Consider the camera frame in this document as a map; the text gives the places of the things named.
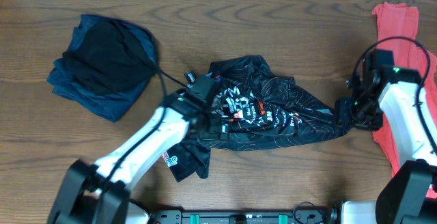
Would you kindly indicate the navy blue folded garment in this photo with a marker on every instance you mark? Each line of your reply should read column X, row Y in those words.
column 111, row 106

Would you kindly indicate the red folded garment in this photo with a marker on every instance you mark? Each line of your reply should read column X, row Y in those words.
column 402, row 20

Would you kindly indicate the black folded garment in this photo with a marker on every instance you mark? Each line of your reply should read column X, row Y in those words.
column 113, row 57

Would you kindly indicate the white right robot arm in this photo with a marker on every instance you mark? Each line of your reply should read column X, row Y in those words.
column 383, row 93

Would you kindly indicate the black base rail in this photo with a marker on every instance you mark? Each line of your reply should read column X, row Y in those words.
column 304, row 213

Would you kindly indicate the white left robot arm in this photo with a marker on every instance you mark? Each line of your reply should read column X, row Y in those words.
column 100, row 192

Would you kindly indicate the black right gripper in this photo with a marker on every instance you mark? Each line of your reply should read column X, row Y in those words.
column 342, row 112

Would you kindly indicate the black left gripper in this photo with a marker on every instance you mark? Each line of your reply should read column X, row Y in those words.
column 218, row 121

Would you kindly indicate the black printed cycling jersey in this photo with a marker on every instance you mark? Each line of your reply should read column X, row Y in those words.
column 264, row 111

